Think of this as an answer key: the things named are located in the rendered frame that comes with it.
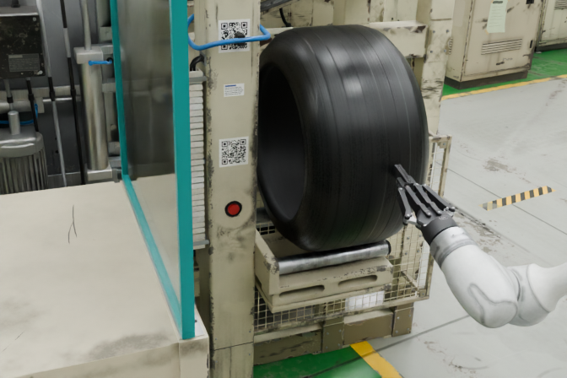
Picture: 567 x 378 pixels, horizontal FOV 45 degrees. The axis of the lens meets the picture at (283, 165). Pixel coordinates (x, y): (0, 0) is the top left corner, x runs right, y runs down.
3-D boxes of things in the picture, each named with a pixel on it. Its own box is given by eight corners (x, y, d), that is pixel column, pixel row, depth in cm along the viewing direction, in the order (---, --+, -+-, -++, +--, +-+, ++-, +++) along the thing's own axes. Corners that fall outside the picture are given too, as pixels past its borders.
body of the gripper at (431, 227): (468, 224, 145) (446, 195, 151) (434, 230, 142) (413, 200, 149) (458, 249, 150) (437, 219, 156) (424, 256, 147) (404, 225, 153)
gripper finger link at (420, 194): (437, 213, 149) (443, 213, 149) (413, 180, 157) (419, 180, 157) (432, 227, 151) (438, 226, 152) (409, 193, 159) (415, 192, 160)
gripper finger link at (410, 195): (429, 228, 151) (423, 229, 150) (404, 194, 159) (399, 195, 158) (434, 214, 149) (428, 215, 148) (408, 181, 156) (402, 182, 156)
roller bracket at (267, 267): (268, 297, 179) (269, 265, 175) (225, 224, 212) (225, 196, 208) (280, 294, 180) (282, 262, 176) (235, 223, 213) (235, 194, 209)
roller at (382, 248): (266, 262, 185) (270, 278, 183) (270, 256, 181) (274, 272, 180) (382, 242, 197) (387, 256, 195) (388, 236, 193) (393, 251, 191)
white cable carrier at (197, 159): (192, 250, 179) (187, 72, 160) (187, 240, 184) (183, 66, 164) (208, 247, 181) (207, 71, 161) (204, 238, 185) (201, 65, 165)
